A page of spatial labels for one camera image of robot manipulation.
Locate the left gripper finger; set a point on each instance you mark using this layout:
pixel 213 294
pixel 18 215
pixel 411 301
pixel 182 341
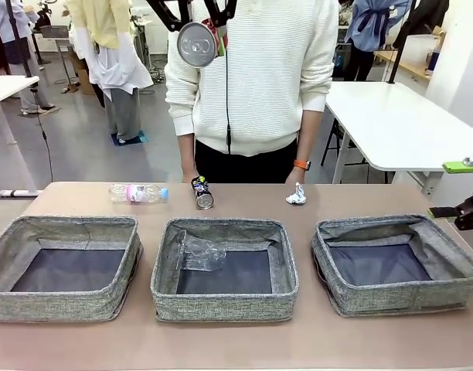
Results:
pixel 221 11
pixel 169 13

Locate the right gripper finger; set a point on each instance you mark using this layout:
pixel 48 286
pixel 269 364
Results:
pixel 457 166
pixel 443 212

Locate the crushed red drink can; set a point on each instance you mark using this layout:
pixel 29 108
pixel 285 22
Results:
pixel 196 44

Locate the black colourful drink can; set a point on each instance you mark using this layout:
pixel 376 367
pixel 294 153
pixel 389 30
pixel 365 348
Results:
pixel 203 193

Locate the clear plastic cup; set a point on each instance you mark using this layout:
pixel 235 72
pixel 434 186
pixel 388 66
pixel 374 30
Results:
pixel 205 255

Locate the person's right forearm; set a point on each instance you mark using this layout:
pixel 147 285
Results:
pixel 187 152

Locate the person's left forearm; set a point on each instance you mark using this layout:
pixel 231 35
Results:
pixel 308 135

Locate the person's left hand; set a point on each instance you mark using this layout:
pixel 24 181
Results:
pixel 298 177

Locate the person's right hand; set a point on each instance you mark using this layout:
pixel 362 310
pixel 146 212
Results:
pixel 189 178

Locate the mannequin in yellow white clothes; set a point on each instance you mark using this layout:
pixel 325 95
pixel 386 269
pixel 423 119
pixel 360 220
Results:
pixel 113 58

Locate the person in white sweater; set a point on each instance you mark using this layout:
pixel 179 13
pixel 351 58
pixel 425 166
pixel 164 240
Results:
pixel 267 77

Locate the grey fabric basket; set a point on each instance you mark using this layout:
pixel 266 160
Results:
pixel 395 297
pixel 47 305
pixel 221 305

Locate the wooden background desk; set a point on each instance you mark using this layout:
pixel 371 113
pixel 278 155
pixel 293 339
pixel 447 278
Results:
pixel 406 63

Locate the blue floor mat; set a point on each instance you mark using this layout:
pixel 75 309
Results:
pixel 138 138

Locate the crumpled white paper ball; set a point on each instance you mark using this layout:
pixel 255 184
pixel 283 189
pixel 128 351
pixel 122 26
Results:
pixel 297 197

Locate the orange wristwatch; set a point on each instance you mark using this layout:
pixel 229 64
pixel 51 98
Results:
pixel 301 164

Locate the black hanging jacket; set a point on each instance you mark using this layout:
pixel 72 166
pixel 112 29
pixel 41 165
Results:
pixel 422 19

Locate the person in blue shirt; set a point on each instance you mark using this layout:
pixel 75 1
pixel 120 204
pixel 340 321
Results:
pixel 371 23

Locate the figure in light blue shirt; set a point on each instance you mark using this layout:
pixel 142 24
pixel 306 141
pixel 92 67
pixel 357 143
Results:
pixel 12 31

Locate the small white table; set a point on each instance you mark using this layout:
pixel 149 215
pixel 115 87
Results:
pixel 8 87

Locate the clear plastic bottle pink label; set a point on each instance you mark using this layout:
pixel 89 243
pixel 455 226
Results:
pixel 140 193

